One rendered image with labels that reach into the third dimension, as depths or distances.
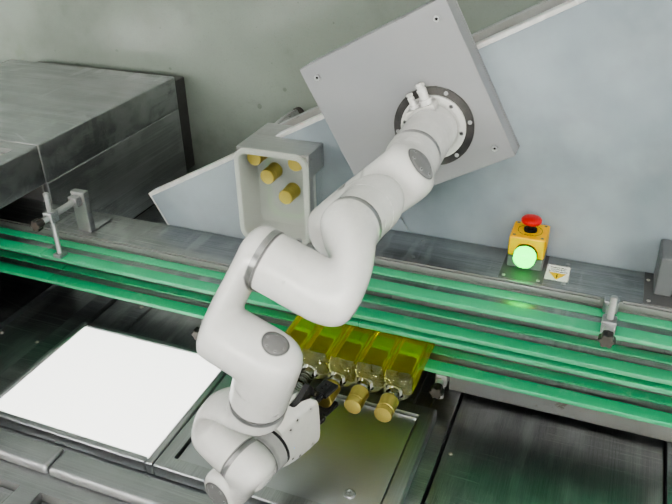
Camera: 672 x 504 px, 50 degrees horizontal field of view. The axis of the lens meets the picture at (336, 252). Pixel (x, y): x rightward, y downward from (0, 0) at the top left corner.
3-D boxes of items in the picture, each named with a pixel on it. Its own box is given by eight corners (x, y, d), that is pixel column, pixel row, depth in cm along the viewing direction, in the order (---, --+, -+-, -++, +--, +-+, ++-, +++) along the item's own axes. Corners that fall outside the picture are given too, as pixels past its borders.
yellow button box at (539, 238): (512, 248, 150) (505, 265, 144) (516, 216, 146) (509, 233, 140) (546, 254, 148) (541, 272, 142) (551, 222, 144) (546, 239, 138)
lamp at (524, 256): (512, 261, 143) (510, 269, 141) (515, 242, 141) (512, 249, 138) (535, 265, 141) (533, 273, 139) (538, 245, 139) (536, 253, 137)
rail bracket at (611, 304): (598, 305, 135) (593, 346, 124) (605, 271, 131) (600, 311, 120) (621, 309, 133) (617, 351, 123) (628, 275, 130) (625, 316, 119)
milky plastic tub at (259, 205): (258, 222, 171) (240, 238, 164) (250, 133, 160) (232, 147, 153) (325, 234, 166) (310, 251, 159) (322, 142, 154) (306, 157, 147)
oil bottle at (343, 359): (361, 326, 158) (324, 386, 141) (361, 305, 155) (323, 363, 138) (385, 331, 156) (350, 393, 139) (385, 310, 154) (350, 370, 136)
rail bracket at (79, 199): (97, 223, 188) (36, 265, 170) (84, 164, 179) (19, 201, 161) (112, 226, 186) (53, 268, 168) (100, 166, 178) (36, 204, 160)
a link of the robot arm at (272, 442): (279, 488, 122) (289, 478, 124) (275, 450, 118) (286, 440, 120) (247, 469, 126) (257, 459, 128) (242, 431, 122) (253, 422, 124)
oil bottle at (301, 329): (312, 315, 162) (270, 372, 145) (311, 294, 159) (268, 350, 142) (335, 320, 160) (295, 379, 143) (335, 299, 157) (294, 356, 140)
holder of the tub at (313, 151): (261, 240, 174) (246, 256, 168) (252, 133, 160) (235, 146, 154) (326, 252, 169) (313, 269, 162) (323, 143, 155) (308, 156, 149)
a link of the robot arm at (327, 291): (321, 177, 98) (273, 214, 87) (408, 223, 96) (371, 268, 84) (292, 255, 106) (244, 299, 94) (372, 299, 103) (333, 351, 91)
